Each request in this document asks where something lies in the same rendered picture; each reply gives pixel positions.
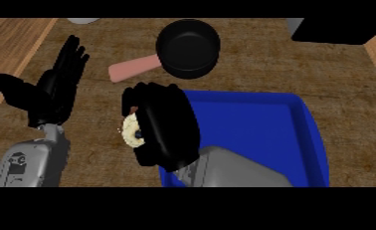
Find cream frosted cupcake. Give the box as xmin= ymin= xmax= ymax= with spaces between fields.
xmin=116 ymin=106 xmax=147 ymax=148

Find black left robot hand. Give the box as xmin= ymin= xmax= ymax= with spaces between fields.
xmin=0 ymin=34 xmax=91 ymax=128

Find black appliance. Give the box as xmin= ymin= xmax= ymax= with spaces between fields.
xmin=290 ymin=18 xmax=376 ymax=46

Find pale grey round object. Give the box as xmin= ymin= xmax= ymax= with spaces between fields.
xmin=66 ymin=18 xmax=101 ymax=26

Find black pot with pink handle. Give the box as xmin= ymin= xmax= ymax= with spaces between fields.
xmin=107 ymin=18 xmax=221 ymax=84

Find blue tray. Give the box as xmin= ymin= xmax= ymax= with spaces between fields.
xmin=157 ymin=90 xmax=330 ymax=188

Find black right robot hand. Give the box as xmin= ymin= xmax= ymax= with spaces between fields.
xmin=121 ymin=81 xmax=202 ymax=173

